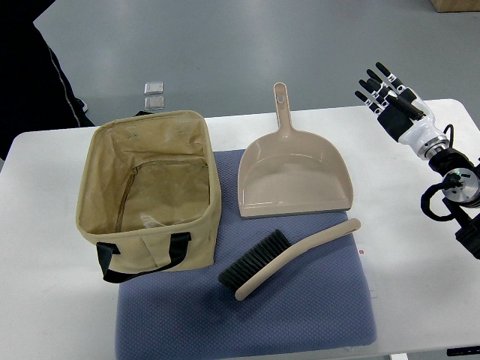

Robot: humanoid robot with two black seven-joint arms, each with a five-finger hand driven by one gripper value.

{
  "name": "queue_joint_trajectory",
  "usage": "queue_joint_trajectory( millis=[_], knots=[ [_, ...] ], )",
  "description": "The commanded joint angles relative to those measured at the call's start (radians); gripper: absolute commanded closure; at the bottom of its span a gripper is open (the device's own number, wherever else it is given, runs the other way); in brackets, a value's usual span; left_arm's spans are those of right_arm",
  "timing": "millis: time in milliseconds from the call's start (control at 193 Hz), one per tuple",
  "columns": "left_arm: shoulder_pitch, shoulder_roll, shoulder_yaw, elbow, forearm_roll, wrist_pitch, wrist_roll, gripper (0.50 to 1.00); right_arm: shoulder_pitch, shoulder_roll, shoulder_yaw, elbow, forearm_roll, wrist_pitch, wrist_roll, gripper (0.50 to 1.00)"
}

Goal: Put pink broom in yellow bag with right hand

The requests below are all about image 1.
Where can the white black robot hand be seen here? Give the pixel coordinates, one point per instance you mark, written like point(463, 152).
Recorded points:
point(403, 115)

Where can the pink hand broom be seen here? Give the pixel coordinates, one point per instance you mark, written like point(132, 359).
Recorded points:
point(272, 253)

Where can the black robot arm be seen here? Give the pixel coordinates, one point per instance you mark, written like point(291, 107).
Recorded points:
point(460, 189)

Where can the yellow fabric bag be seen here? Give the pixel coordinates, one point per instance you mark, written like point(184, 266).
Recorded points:
point(150, 195)

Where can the cardboard box corner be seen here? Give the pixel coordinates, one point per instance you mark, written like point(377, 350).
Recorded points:
point(455, 6)

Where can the pink plastic dustpan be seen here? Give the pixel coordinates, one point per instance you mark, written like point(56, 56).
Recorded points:
point(291, 171)

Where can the blue quilted mat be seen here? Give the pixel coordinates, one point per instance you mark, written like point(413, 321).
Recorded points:
point(318, 301)

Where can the black table control panel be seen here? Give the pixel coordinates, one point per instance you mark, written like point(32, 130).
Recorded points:
point(463, 351)

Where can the upper floor metal plate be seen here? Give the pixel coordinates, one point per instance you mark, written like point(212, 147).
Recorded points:
point(156, 87)

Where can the floor metal plate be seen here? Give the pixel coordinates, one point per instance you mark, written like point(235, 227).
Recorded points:
point(156, 87)
point(154, 103)

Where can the lower floor metal plate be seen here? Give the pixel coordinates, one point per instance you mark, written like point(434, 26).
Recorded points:
point(154, 103)

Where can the person in dark clothes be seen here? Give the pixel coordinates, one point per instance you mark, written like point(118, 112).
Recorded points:
point(35, 93)

